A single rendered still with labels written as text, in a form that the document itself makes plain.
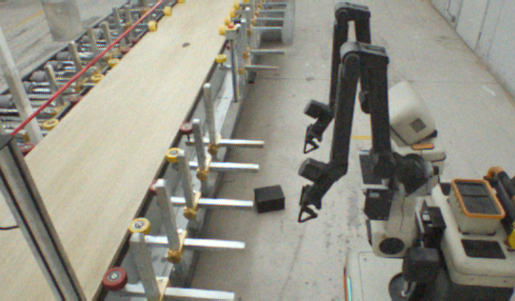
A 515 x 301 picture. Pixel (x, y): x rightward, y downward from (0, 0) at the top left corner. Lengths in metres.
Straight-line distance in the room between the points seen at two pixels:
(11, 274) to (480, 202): 1.80
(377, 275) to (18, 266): 1.65
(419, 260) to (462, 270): 0.16
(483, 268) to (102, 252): 1.41
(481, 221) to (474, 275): 0.21
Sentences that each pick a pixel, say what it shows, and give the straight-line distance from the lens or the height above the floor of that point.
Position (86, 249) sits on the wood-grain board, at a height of 0.90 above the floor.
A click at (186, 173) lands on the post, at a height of 1.02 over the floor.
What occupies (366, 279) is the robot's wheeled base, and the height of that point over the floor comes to 0.28.
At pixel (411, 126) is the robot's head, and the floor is 1.31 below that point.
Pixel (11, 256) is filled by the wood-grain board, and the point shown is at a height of 0.90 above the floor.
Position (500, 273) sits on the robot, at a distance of 1.82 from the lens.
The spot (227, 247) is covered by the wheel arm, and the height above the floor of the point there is 0.83.
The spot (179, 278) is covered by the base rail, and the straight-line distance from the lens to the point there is 1.75.
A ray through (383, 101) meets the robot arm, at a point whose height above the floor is 1.46.
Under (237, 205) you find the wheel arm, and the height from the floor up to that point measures 0.82.
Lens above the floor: 2.04
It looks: 35 degrees down
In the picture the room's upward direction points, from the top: 2 degrees counter-clockwise
